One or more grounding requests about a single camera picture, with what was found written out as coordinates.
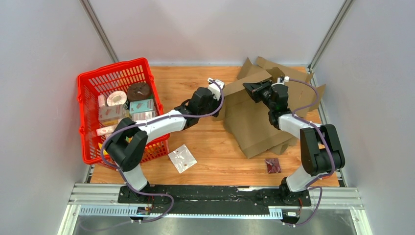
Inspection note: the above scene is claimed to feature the teal snack box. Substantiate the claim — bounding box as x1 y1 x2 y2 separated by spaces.
129 99 156 115

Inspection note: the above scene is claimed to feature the red plastic basket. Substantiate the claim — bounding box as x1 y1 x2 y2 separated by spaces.
77 57 164 165

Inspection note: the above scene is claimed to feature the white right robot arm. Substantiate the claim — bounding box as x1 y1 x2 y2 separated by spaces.
243 81 346 205

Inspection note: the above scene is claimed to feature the pink white carton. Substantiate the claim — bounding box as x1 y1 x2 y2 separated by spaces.
98 105 126 126

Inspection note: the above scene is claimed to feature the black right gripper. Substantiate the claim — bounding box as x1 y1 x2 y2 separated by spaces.
242 80 275 111

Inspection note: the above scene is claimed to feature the brown round cake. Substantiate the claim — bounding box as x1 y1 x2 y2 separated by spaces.
127 82 152 102

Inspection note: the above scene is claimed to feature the clear plastic bag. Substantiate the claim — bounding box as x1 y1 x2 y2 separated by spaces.
168 144 197 174

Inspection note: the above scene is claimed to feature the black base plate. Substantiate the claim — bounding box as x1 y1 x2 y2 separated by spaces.
117 185 311 215

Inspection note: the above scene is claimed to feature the aluminium front rail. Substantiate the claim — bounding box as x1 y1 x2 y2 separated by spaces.
69 184 364 219

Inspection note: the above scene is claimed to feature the brown cardboard box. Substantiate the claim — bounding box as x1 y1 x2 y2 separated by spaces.
213 68 294 159

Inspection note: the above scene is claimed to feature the pink white tape roll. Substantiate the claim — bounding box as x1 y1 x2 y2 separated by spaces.
106 91 127 106

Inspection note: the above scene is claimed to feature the dark red packet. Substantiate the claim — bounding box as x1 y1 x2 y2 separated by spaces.
265 158 282 174

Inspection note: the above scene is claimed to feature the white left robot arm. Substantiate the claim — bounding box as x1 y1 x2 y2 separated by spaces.
101 80 225 203

